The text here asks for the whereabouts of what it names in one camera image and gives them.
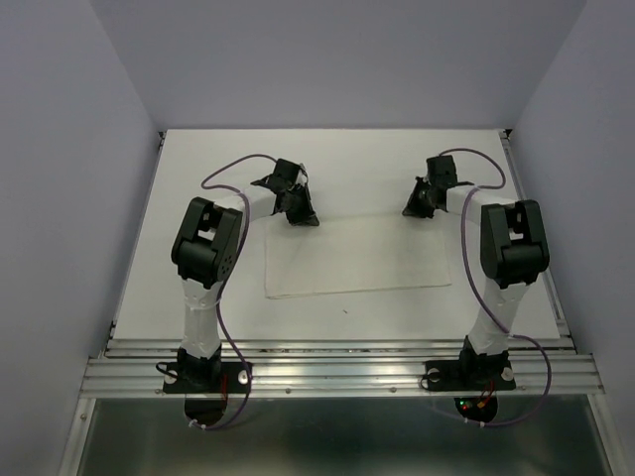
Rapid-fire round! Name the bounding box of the white cloth napkin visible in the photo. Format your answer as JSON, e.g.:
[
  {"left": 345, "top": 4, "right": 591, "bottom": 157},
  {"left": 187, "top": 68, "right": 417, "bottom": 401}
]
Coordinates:
[{"left": 265, "top": 214, "right": 451, "bottom": 299}]

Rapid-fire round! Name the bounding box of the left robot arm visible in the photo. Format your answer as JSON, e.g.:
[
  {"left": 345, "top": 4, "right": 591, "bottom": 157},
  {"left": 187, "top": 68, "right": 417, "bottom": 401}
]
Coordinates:
[{"left": 158, "top": 154, "right": 319, "bottom": 394}]

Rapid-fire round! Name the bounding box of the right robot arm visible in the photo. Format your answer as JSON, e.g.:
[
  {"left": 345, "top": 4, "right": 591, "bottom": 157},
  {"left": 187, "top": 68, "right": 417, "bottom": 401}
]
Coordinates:
[{"left": 403, "top": 151, "right": 550, "bottom": 392}]

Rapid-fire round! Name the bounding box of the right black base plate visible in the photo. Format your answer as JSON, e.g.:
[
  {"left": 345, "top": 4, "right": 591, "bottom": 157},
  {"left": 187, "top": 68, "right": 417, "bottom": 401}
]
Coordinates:
[{"left": 420, "top": 360, "right": 517, "bottom": 393}]

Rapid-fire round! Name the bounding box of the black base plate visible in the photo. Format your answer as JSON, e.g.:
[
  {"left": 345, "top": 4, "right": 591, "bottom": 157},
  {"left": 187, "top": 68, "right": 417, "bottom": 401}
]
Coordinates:
[
  {"left": 420, "top": 360, "right": 517, "bottom": 393},
  {"left": 155, "top": 361, "right": 251, "bottom": 395}
]

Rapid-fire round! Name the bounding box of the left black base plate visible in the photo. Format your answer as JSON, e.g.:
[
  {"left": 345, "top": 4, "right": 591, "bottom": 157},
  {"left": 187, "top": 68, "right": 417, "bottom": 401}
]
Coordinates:
[{"left": 155, "top": 361, "right": 251, "bottom": 395}]

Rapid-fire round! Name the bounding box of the aluminium right side rail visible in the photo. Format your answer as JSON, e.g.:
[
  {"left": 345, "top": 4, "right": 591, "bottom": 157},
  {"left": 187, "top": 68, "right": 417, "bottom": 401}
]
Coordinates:
[{"left": 499, "top": 129, "right": 576, "bottom": 351}]

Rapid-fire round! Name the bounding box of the aluminium rail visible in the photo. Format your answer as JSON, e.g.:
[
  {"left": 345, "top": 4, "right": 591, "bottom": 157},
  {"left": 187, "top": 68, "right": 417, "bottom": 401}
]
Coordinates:
[
  {"left": 80, "top": 336, "right": 604, "bottom": 399},
  {"left": 499, "top": 129, "right": 576, "bottom": 351}
]

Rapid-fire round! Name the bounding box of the aluminium front rail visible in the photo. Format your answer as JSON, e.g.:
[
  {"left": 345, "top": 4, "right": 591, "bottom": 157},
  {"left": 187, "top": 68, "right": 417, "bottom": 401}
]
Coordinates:
[{"left": 80, "top": 336, "right": 604, "bottom": 399}]

